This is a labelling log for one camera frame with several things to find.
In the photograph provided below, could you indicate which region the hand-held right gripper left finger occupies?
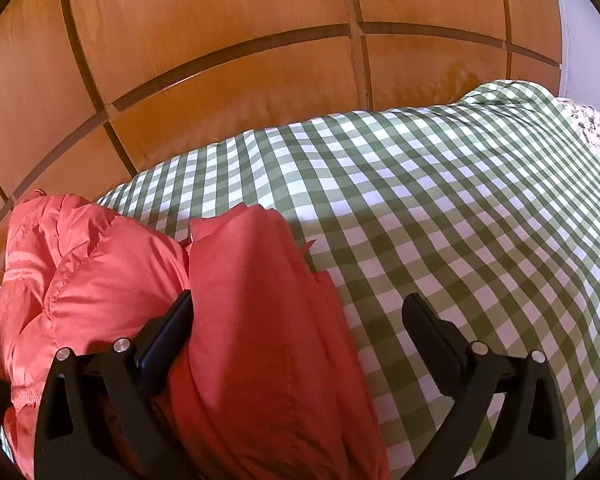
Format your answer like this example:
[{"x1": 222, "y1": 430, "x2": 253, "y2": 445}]
[{"x1": 34, "y1": 289, "x2": 196, "y2": 480}]

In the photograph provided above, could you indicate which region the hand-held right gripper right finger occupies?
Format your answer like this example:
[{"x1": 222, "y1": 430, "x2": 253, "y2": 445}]
[{"x1": 401, "y1": 294, "x2": 566, "y2": 480}]

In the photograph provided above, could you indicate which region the orange puffer jacket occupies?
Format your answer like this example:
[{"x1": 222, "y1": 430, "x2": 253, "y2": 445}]
[{"x1": 0, "y1": 189, "x2": 392, "y2": 480}]

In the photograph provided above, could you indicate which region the green checked bed sheet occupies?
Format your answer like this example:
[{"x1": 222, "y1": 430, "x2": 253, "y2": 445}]
[{"x1": 0, "y1": 80, "x2": 600, "y2": 480}]

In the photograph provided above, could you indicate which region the floral bed cover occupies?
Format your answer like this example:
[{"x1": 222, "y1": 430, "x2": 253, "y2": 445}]
[{"x1": 555, "y1": 97, "x2": 600, "y2": 177}]

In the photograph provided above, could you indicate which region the wooden wardrobe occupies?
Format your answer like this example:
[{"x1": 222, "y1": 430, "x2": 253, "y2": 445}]
[{"x1": 0, "y1": 0, "x2": 565, "y2": 308}]

